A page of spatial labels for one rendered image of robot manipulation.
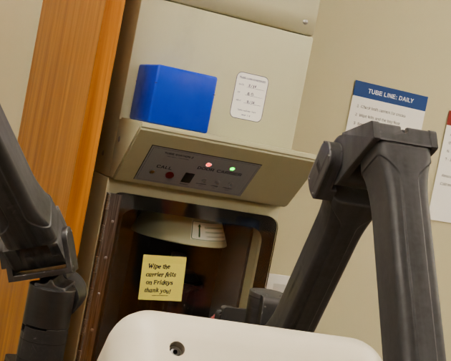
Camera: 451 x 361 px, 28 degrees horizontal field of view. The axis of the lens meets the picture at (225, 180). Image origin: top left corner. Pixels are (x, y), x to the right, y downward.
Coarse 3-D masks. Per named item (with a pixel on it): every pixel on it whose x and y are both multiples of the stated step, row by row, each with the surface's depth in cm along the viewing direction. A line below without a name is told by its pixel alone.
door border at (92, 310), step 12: (108, 216) 146; (108, 228) 146; (108, 240) 146; (96, 252) 145; (108, 252) 146; (108, 264) 147; (96, 276) 146; (96, 288) 146; (96, 300) 147; (84, 312) 146; (96, 312) 147; (96, 324) 147; (84, 336) 147; (84, 348) 147; (84, 360) 147
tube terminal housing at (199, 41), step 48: (144, 0) 145; (144, 48) 146; (192, 48) 149; (240, 48) 152; (288, 48) 156; (288, 96) 157; (288, 144) 158; (96, 192) 151; (144, 192) 149; (192, 192) 152; (96, 240) 147
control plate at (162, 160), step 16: (144, 160) 141; (160, 160) 142; (176, 160) 142; (192, 160) 143; (208, 160) 143; (224, 160) 144; (240, 160) 145; (144, 176) 144; (160, 176) 145; (176, 176) 145; (208, 176) 146; (224, 176) 147; (240, 176) 148; (224, 192) 150; (240, 192) 151
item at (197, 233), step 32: (128, 224) 147; (160, 224) 149; (192, 224) 151; (224, 224) 153; (256, 224) 155; (128, 256) 148; (192, 256) 152; (224, 256) 154; (256, 256) 156; (128, 288) 148; (192, 288) 152; (224, 288) 154; (96, 352) 148
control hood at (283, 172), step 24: (120, 120) 144; (120, 144) 142; (144, 144) 138; (168, 144) 139; (192, 144) 140; (216, 144) 141; (240, 144) 142; (120, 168) 142; (264, 168) 147; (288, 168) 148; (264, 192) 152; (288, 192) 153
